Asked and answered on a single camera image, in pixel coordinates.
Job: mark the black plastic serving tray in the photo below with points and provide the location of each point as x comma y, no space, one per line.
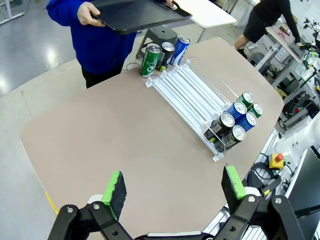
137,15

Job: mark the person's right hand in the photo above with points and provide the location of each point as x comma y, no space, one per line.
85,15

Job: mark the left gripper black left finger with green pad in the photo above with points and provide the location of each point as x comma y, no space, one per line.
116,197

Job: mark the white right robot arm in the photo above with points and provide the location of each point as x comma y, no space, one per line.
300,142

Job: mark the black monitor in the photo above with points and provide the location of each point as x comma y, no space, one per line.
307,180

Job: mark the short blue can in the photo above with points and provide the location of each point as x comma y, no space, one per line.
238,108
250,120

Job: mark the tall green soda can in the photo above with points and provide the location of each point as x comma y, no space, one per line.
150,62

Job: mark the yellow emergency stop button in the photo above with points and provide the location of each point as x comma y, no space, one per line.
276,161

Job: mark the white desk leg frame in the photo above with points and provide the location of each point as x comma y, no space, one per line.
8,10

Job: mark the clear acrylic can dispenser rack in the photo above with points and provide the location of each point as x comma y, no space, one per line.
180,87

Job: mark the person in black clothes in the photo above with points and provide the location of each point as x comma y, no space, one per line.
267,15

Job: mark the tall blue sports-drink can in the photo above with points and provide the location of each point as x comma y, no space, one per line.
180,51

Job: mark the person in blue sweater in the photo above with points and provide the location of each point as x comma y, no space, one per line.
100,50

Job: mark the short black can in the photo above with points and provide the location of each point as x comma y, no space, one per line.
235,135
225,121

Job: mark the tall black cola can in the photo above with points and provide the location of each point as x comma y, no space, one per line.
166,56

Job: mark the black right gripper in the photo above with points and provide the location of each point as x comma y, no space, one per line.
306,46

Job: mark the yellow tool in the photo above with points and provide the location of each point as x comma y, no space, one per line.
282,93

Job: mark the person's left hand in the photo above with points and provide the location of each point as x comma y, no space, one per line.
170,3

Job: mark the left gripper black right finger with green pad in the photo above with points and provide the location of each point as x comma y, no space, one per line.
231,192

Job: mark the grey plastic stool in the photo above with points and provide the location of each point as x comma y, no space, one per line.
160,35

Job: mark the brown-top workbench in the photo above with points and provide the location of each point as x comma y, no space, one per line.
287,42

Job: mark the short green can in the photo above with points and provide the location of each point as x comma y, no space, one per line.
247,98
257,110

